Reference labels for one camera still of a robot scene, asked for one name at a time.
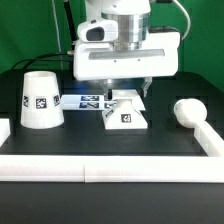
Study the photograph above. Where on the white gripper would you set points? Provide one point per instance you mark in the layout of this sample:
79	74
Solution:
157	57

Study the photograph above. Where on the white lamp base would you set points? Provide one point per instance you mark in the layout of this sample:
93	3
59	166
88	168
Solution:
126	113

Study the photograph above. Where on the white lamp bulb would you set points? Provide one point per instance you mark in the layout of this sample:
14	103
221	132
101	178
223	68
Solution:
189	112

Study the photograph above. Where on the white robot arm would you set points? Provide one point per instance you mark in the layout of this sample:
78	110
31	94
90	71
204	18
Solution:
117	42

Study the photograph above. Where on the white lamp shade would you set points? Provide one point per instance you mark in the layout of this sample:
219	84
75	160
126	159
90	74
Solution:
41	107

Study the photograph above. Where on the white marker sheet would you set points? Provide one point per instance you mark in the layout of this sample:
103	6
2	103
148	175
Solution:
85	102

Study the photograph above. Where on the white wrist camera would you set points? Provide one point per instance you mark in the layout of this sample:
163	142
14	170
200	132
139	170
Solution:
98	30

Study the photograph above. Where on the white right fence rail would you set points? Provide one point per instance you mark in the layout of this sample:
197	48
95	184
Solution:
209	139

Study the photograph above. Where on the white fence rail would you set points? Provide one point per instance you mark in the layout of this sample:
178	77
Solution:
209	139
4	130
88	169

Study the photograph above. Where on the white front fence rail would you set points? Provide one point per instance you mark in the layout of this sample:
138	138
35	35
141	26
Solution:
88	169

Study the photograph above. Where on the white left fence rail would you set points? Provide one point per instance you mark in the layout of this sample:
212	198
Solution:
4	130

